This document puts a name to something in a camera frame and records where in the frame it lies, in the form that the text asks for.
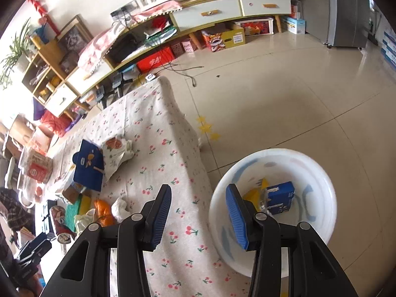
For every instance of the yellow snack bag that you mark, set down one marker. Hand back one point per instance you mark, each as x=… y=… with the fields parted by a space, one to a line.
x=254 y=194

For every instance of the small blue white box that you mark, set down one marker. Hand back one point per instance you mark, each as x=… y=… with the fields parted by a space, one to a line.
x=295 y=26

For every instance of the red gift box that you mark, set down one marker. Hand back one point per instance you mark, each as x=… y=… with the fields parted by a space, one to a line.
x=155 y=60

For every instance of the white plastic trash bin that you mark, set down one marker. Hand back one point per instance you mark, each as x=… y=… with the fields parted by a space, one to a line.
x=314 y=200

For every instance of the cherry print tablecloth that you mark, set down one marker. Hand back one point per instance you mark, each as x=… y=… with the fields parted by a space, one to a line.
x=166 y=151

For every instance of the green yellow sponge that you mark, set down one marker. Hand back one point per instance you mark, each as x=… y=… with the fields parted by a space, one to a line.
x=80 y=207

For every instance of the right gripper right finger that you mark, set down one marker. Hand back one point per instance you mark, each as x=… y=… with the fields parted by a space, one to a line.
x=313 y=269

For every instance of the glass jar red label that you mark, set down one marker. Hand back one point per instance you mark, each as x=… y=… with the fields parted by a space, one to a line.
x=35 y=165

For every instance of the red white storage box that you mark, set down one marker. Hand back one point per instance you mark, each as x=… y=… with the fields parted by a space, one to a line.
x=257 y=27

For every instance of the orange wrapper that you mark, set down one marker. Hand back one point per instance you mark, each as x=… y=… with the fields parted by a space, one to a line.
x=103 y=212

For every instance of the white paper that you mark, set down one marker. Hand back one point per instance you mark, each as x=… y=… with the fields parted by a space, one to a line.
x=81 y=222

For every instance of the pink cloth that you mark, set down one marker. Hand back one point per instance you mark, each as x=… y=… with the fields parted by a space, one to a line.
x=97 y=48

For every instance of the clear plastic bottle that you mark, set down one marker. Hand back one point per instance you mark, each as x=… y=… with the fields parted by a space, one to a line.
x=263 y=201

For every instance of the potted green plant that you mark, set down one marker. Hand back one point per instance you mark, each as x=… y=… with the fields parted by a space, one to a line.
x=17 y=48

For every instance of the torn blue white carton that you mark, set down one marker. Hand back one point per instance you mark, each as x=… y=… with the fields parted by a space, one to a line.
x=89 y=166

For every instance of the wooden tv cabinet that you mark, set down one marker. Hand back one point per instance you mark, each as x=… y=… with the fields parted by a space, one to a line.
x=194 y=15

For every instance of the wooden shelf unit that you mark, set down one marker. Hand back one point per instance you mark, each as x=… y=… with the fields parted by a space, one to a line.
x=44 y=75

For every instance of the framed picture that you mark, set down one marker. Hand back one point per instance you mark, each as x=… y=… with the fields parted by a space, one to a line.
x=74 y=36

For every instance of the white tissue ball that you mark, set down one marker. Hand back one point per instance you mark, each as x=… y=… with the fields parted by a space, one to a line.
x=119 y=210

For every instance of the stack of blue boxes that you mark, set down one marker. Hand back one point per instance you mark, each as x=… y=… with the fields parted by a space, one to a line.
x=388 y=48

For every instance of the black plastic tray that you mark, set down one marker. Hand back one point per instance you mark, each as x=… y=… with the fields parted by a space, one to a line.
x=45 y=215

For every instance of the yellow lion cardboard box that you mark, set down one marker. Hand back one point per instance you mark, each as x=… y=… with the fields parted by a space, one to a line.
x=217 y=40

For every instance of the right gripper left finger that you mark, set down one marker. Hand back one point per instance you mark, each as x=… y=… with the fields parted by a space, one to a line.
x=85 y=269

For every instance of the grey refrigerator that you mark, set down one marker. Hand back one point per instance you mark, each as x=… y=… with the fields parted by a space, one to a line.
x=338 y=23

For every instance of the white food pouch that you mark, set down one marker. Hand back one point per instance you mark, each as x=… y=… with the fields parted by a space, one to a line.
x=116 y=151

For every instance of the red milk can front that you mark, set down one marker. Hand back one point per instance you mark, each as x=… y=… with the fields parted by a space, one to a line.
x=62 y=232

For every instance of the blue cardboard box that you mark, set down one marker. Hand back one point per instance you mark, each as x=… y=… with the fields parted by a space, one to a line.
x=280 y=197

